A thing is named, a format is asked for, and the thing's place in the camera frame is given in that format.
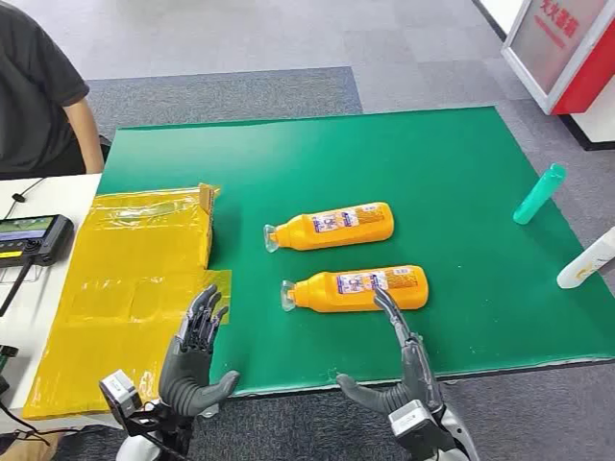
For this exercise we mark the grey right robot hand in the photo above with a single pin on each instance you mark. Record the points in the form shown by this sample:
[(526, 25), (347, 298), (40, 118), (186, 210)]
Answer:
[(420, 375)]

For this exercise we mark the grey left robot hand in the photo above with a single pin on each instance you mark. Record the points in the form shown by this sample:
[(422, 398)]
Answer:
[(185, 382)]

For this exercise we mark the orange bottle clear cap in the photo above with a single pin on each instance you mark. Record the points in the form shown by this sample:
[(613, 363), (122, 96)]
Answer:
[(307, 232), (326, 293)]

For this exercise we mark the person's forearm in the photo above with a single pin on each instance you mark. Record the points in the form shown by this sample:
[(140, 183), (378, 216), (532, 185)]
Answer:
[(86, 140)]

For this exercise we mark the teal plastic bottle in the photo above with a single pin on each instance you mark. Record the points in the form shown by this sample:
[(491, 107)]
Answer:
[(538, 194)]

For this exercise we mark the white plastic bottle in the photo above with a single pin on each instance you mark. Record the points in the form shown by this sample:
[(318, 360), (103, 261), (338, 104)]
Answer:
[(586, 261)]

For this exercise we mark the grey table foot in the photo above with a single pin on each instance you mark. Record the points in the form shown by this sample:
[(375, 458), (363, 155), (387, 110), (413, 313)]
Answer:
[(210, 412)]

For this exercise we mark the yellow taped cardboard box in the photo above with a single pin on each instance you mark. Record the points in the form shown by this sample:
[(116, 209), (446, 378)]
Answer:
[(125, 267)]

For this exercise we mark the green table mat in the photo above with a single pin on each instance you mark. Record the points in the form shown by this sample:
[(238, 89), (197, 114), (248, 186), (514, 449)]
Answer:
[(432, 178)]

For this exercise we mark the tan brown object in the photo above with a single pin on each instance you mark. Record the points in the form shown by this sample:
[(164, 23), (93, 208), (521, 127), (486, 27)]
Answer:
[(24, 450)]

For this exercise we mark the black controller with screen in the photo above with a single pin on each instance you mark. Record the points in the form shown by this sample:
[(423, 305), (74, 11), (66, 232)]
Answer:
[(43, 238)]

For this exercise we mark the black device at table edge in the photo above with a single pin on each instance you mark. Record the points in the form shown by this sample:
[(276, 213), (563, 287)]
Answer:
[(5, 369)]

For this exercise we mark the person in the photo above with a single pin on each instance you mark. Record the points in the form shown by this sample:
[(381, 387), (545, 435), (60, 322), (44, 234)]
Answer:
[(33, 95)]

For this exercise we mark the red white sign stand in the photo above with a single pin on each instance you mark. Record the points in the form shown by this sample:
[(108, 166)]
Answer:
[(576, 76)]

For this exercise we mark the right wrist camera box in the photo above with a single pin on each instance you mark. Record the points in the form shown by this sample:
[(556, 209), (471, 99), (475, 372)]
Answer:
[(418, 429)]

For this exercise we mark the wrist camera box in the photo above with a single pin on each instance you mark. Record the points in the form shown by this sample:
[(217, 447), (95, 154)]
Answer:
[(120, 391), (418, 429)]

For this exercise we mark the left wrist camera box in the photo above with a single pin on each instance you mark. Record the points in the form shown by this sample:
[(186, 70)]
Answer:
[(120, 391)]

